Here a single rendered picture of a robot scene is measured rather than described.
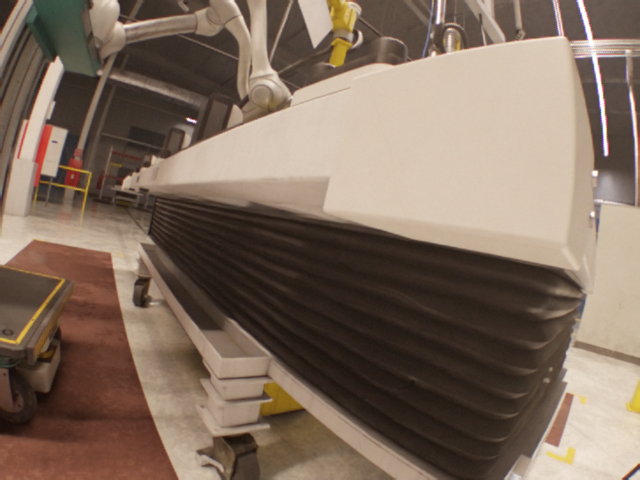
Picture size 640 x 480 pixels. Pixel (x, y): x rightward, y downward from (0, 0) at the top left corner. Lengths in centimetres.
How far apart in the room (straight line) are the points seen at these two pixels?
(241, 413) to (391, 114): 77
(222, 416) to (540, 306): 70
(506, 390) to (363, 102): 39
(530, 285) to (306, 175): 33
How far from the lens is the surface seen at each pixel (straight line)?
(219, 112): 78
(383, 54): 22
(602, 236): 512
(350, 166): 18
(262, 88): 106
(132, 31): 169
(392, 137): 16
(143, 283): 224
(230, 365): 74
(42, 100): 607
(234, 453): 86
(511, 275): 44
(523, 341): 44
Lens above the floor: 74
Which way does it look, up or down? 1 degrees down
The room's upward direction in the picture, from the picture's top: 13 degrees clockwise
